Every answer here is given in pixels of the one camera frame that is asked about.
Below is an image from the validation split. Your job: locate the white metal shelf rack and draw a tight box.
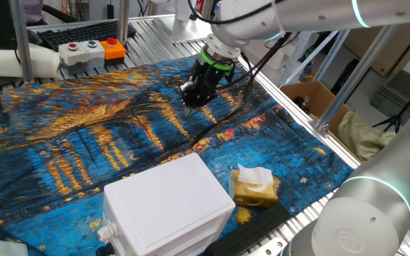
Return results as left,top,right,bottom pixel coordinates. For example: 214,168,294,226
278,30,355,88

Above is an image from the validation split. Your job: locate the black tripod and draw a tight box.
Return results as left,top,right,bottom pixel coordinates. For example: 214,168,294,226
372,73,410,133

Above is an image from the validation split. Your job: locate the person in purple shirt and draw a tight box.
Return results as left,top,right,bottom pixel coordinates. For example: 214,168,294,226
23,0,44,26

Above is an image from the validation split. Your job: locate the orange emergency stop box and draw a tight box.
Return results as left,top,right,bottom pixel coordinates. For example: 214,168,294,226
100,37,127,67

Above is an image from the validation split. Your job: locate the white box on shelf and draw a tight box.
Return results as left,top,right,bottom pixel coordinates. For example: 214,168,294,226
242,35,298,70

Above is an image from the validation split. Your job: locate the aluminium frame post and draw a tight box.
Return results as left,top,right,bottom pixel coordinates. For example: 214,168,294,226
313,23,401,138
117,0,131,46
9,0,35,85

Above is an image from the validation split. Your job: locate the yellow tissue pack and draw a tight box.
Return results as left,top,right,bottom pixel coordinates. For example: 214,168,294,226
227,163,280,209

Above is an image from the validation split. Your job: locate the blue starry painting tablecloth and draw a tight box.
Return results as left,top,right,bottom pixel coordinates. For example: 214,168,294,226
0,53,355,256

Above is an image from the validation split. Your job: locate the black office chair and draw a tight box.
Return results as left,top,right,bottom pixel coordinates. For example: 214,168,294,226
41,3,78,24

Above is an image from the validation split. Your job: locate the black keyboard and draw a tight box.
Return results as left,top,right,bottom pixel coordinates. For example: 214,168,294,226
37,19,137,53

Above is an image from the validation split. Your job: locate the open cardboard box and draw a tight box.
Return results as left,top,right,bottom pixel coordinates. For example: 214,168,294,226
279,80,352,126

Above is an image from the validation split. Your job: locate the black foam strip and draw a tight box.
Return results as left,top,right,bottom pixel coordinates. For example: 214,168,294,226
203,202,291,256

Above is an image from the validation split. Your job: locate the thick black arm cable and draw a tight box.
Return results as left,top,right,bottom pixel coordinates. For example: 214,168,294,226
186,0,285,26

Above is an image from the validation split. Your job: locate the grey plastic crate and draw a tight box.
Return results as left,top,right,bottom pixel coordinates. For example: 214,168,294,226
369,69,410,118

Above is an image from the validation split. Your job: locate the white pedestal base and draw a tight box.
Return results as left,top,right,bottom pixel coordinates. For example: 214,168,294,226
153,0,214,46

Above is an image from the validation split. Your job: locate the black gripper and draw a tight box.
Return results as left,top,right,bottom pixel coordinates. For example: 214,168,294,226
179,60,235,118

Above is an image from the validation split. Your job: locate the white plastic drawer box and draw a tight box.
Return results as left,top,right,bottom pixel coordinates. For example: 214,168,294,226
95,152,237,256

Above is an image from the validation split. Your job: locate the black case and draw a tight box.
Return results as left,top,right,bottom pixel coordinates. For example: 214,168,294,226
330,58,361,95

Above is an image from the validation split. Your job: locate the beige cloth bag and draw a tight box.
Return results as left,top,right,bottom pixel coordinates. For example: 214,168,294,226
336,109,396,163

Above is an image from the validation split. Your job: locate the green flange ring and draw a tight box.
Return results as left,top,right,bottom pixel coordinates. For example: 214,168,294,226
199,47,236,72

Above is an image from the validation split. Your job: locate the grey two-button control box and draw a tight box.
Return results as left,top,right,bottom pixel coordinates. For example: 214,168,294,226
58,40,106,75

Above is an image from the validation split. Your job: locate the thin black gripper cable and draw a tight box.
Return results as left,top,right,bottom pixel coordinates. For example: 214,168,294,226
222,31,293,97

